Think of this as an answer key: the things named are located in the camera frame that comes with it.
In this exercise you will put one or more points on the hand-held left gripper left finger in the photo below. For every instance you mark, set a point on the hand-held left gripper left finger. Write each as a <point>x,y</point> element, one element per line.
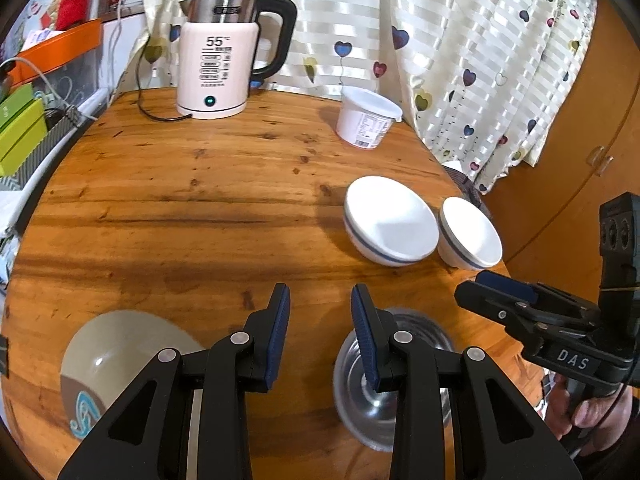
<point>277,330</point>

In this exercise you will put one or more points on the beige plate with brown patch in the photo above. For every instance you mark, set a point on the beige plate with brown patch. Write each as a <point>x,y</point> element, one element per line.
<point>115,345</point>

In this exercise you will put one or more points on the dark green box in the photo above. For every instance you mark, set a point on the dark green box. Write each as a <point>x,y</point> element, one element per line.
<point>12,102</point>

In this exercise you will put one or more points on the stainless steel bowl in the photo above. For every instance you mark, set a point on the stainless steel bowl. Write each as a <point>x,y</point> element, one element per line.
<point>425,330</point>

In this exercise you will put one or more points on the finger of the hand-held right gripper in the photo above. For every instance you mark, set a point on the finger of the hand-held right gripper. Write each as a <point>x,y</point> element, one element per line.
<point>492,307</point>
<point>505,285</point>

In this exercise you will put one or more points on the heart-print striped curtain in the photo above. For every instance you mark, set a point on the heart-print striped curtain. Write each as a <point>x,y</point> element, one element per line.
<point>450,35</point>

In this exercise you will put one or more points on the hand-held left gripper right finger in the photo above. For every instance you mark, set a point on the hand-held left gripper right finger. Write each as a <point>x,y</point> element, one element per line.
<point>365,340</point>

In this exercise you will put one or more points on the lime green box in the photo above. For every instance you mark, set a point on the lime green box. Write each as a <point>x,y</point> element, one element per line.
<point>20,135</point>

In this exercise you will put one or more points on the small white blue-striped bowl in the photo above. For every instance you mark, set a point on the small white blue-striped bowl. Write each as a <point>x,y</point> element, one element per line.
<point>472,232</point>

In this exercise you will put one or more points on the clear box with orange lid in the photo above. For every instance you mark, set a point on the clear box with orange lid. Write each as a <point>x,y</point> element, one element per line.
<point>60,45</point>

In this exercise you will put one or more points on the chevron patterned box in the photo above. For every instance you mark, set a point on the chevron patterned box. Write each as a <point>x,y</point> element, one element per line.
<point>47,150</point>

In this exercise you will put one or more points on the cartoon wall poster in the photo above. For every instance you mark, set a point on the cartoon wall poster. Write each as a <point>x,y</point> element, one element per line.
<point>42,10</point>

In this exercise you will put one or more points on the person's right hand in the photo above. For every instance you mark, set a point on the person's right hand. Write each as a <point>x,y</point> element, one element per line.
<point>595,415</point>

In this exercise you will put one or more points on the large white blue-striped bowl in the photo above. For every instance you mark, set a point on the large white blue-striped bowl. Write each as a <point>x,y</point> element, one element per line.
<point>395,220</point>

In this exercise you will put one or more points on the white plastic tub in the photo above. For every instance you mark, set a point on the white plastic tub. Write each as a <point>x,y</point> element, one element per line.
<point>365,117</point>

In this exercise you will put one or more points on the white electric kettle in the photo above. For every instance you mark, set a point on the white electric kettle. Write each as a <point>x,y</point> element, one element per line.
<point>215,65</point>

